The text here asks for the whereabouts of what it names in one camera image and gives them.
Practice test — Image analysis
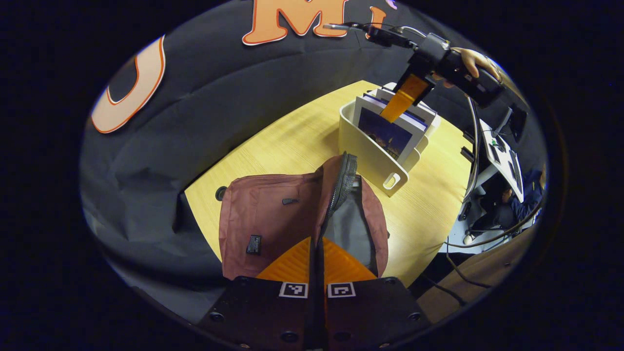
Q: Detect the white bookshelf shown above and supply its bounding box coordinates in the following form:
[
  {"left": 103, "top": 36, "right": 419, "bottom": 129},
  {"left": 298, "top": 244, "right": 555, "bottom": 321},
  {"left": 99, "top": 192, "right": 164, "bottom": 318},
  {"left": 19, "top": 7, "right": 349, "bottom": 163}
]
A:
[{"left": 339, "top": 82, "right": 442, "bottom": 198}]

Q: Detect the white side desk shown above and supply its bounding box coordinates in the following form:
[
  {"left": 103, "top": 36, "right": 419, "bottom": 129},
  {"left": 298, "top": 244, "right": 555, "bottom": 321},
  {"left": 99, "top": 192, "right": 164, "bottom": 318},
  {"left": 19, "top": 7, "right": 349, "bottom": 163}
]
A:
[{"left": 475, "top": 119, "right": 525, "bottom": 203}]

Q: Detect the grey portrait cover book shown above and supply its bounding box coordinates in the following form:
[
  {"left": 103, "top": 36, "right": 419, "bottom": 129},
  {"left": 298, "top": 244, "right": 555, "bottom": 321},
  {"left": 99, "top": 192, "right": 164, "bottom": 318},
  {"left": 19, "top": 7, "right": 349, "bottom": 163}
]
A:
[{"left": 373, "top": 87, "right": 438, "bottom": 125}]

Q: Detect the dark monitor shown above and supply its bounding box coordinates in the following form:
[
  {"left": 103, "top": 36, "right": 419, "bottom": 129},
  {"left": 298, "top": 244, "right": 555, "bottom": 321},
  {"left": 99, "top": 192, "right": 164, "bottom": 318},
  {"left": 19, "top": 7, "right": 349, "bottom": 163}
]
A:
[{"left": 507, "top": 105, "right": 528, "bottom": 142}]

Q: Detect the maroon schoolbag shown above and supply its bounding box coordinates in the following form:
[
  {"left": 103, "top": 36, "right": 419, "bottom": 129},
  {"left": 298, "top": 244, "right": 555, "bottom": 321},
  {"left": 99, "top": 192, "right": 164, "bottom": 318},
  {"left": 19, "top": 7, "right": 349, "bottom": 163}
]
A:
[{"left": 218, "top": 152, "right": 390, "bottom": 281}]

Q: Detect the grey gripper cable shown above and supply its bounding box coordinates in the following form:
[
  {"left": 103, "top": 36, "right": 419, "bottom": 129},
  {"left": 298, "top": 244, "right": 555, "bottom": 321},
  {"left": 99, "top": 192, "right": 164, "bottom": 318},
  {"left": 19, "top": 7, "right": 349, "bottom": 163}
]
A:
[{"left": 462, "top": 95, "right": 483, "bottom": 203}]

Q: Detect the black floor cable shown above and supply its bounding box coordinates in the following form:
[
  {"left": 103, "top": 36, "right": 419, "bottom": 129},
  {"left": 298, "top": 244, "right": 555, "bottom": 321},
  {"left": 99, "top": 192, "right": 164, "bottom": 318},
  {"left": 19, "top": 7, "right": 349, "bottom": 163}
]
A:
[{"left": 446, "top": 197, "right": 544, "bottom": 249}]

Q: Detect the blue spine book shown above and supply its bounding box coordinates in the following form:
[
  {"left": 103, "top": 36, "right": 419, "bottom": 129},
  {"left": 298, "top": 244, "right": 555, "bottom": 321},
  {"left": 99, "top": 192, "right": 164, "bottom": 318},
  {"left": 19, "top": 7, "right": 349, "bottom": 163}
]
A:
[{"left": 357, "top": 95, "right": 429, "bottom": 161}]

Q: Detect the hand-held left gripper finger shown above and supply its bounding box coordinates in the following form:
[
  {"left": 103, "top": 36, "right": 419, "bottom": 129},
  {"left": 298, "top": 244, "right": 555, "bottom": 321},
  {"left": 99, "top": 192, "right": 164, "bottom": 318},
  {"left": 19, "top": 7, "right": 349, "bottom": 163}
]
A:
[
  {"left": 317, "top": 236, "right": 432, "bottom": 351},
  {"left": 197, "top": 236, "right": 317, "bottom": 351}
]

